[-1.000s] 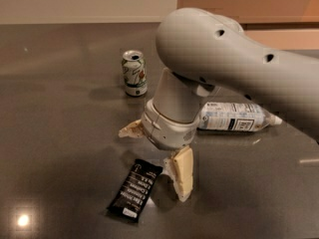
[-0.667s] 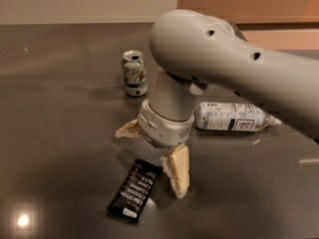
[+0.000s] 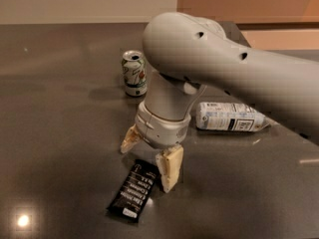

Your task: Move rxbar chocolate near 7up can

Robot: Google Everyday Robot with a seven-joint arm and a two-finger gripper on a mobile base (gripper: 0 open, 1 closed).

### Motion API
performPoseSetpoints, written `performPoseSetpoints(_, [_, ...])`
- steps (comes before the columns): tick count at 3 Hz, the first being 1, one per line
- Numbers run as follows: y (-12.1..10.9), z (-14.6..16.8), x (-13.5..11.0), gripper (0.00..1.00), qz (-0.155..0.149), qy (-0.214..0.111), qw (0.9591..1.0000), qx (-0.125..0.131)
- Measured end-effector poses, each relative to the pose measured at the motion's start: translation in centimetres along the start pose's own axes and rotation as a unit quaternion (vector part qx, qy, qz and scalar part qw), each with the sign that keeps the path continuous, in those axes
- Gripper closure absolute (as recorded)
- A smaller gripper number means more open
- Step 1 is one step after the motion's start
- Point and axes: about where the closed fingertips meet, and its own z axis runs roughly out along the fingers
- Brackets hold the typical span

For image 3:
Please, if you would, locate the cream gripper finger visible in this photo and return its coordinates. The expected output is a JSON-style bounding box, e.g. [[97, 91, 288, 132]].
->
[[156, 144, 183, 193], [120, 124, 143, 153]]

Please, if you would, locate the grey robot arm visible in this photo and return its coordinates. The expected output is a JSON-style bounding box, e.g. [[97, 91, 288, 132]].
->
[[121, 12, 319, 191]]

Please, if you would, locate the black rxbar chocolate bar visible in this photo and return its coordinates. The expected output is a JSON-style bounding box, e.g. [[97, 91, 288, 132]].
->
[[108, 159, 160, 223]]

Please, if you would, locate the green white 7up can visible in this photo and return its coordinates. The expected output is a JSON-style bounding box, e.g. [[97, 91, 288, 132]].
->
[[122, 50, 148, 97]]

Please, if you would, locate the clear plastic water bottle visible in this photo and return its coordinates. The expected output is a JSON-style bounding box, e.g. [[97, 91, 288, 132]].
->
[[196, 102, 270, 132]]

